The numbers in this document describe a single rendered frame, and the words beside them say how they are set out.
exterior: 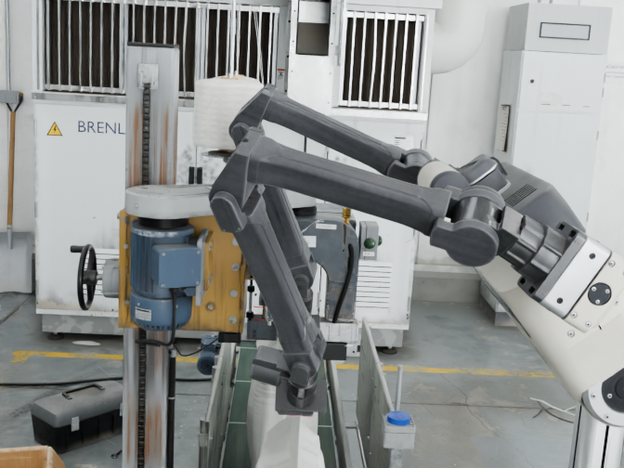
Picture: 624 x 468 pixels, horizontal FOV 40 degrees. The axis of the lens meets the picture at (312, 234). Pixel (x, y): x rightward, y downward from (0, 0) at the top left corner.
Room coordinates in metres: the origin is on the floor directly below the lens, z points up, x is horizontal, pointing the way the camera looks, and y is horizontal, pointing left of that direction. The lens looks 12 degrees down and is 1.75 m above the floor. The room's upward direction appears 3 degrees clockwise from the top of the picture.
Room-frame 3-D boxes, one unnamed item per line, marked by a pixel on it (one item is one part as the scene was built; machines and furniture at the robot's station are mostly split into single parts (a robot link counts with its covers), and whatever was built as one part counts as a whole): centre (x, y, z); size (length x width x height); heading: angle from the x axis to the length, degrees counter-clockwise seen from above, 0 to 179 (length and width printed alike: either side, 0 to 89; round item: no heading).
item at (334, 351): (2.19, -0.09, 0.98); 0.09 x 0.05 x 0.05; 92
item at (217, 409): (2.75, 0.29, 0.54); 1.05 x 0.02 x 0.41; 2
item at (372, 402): (2.77, -0.25, 0.54); 1.05 x 0.02 x 0.41; 2
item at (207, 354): (3.83, 0.43, 0.35); 0.30 x 0.15 x 0.15; 2
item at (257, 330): (2.18, 0.12, 1.04); 0.08 x 0.06 x 0.05; 92
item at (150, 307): (2.02, 0.36, 1.21); 0.15 x 0.15 x 0.25
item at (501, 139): (5.90, -1.26, 1.34); 0.24 x 0.04 x 0.32; 2
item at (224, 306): (2.26, 0.34, 1.18); 0.34 x 0.25 x 0.31; 92
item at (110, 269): (2.23, 0.53, 1.14); 0.11 x 0.06 x 0.11; 2
